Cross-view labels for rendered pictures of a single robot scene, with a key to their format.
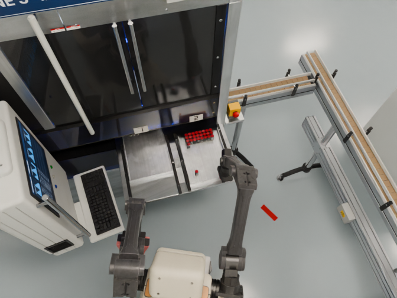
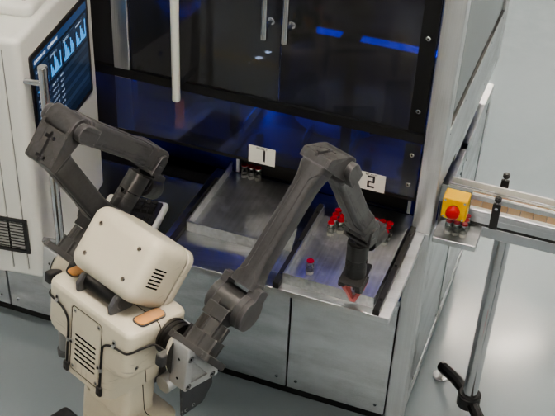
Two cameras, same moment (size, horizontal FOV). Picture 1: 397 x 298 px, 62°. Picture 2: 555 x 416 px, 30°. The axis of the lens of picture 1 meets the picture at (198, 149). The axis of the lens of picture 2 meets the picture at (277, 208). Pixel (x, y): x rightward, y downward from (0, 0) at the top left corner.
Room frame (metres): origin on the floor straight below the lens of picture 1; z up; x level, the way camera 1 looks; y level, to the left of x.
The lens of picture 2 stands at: (-1.09, -1.16, 2.71)
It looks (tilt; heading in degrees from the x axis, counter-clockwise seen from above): 36 degrees down; 34
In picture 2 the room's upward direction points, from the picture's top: 3 degrees clockwise
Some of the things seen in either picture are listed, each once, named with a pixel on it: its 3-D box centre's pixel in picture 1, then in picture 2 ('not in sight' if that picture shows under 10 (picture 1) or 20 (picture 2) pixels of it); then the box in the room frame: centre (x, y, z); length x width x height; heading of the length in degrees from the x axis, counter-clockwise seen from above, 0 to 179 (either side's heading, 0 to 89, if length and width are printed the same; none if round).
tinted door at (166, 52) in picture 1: (179, 62); (359, 21); (1.11, 0.10, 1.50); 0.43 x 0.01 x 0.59; 106
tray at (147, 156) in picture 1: (146, 152); (249, 205); (0.94, 0.32, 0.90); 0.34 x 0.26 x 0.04; 16
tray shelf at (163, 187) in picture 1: (176, 158); (295, 238); (0.92, 0.14, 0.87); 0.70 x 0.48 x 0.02; 106
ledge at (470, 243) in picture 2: (231, 113); (458, 231); (1.26, -0.22, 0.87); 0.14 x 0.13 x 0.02; 16
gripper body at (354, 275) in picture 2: (225, 171); (355, 267); (0.77, -0.15, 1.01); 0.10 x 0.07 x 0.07; 15
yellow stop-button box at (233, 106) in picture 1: (233, 108); (456, 203); (1.21, -0.22, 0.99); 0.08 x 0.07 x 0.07; 16
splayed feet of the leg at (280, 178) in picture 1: (305, 169); not in sight; (1.23, -0.94, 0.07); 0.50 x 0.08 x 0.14; 106
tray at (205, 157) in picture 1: (204, 155); (347, 254); (0.92, -0.04, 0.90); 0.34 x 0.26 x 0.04; 15
